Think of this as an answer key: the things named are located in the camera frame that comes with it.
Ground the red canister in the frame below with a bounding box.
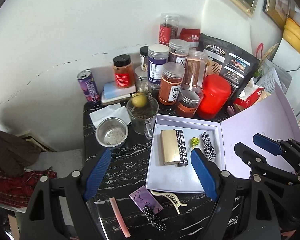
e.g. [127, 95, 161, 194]
[196, 74, 231, 120]

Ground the orange peel labelled jar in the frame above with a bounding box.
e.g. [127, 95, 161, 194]
[158, 62, 185, 112]

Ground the brown label tall jar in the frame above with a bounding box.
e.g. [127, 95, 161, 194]
[184, 50, 208, 87]

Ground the brown cloth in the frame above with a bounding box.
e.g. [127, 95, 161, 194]
[0, 130, 41, 177]

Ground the gold rectangular box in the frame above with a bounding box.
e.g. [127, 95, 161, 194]
[160, 129, 180, 165]

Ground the purple palette box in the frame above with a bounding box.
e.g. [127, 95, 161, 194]
[129, 186, 164, 214]

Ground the black white gingham scrunchie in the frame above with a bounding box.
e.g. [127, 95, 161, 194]
[201, 132, 216, 161]

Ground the red plaid cloth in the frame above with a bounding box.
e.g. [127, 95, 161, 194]
[0, 169, 57, 208]

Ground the red label tall jar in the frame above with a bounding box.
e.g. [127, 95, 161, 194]
[158, 13, 180, 46]

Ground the black lip gloss box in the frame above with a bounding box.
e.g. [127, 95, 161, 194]
[175, 129, 189, 167]

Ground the purple label jar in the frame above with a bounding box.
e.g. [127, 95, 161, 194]
[148, 44, 169, 85]

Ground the black polka dot scrunchie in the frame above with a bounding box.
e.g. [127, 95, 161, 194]
[143, 205, 166, 231]

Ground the glass mug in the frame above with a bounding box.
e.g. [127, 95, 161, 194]
[126, 93, 159, 140]

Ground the white tissue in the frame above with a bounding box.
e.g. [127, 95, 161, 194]
[89, 103, 131, 130]

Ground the dark contents labelled jar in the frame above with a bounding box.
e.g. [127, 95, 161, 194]
[168, 38, 190, 67]

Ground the black lid sauce jar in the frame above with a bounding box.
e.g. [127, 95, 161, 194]
[113, 54, 135, 88]

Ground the blue sponge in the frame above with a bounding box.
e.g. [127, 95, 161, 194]
[103, 81, 136, 99]

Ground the black snack pouch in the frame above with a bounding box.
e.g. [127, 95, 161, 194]
[198, 33, 260, 100]

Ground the pink stick tube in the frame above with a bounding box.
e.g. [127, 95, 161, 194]
[109, 197, 130, 238]

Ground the short clear jar orange label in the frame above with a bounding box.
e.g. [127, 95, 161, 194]
[174, 85, 203, 118]

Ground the red snack pouch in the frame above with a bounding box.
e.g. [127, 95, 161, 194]
[179, 28, 200, 49]

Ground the white patterned cushion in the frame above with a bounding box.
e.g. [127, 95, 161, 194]
[26, 149, 84, 178]

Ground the white open gift box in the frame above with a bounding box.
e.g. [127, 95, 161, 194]
[146, 85, 300, 193]

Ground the small steel bowl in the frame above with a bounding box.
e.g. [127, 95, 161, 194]
[95, 117, 128, 149]

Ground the purple drink can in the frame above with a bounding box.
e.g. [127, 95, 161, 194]
[77, 69, 101, 104]

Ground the cream hair claw clip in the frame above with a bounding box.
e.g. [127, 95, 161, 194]
[150, 190, 187, 214]

